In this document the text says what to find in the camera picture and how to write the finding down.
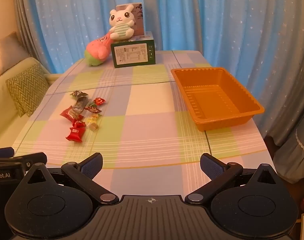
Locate orange plastic tray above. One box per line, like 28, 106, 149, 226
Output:
171, 67, 265, 132

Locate green chevron cushion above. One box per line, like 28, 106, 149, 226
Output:
5, 64, 50, 118

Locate light green sofa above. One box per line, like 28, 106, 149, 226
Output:
0, 56, 63, 150

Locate pink green plush toy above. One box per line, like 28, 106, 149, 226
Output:
84, 32, 113, 67

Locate tall beige carton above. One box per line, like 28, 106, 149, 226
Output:
116, 2, 145, 37

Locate silver snack packet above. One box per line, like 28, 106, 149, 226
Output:
72, 96, 89, 113

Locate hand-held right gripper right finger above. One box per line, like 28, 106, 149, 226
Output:
185, 153, 280, 205

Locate red packet with white print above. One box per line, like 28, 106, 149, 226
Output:
65, 127, 85, 143

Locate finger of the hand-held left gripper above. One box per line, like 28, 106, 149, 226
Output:
10, 152, 47, 173
0, 147, 15, 158

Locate beige satin cushion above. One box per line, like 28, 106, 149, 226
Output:
0, 32, 30, 77

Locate white plush rabbit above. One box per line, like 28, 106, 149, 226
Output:
109, 4, 137, 40

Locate yellow gummy candy packet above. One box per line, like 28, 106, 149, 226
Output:
85, 113, 102, 123

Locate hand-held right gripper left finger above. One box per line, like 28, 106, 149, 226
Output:
24, 153, 119, 205

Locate blue star curtain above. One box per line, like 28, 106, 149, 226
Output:
27, 0, 267, 75

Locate grey star curtain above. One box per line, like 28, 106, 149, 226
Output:
13, 0, 51, 74
229, 0, 304, 153

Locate checkered tablecloth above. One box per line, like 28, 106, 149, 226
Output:
12, 50, 275, 195

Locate red packet with yellow label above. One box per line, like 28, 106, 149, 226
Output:
60, 107, 80, 119

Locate green box with white label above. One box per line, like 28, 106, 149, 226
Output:
110, 31, 156, 68

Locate grey lace-trimmed cloth cover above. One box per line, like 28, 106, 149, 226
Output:
273, 120, 304, 186

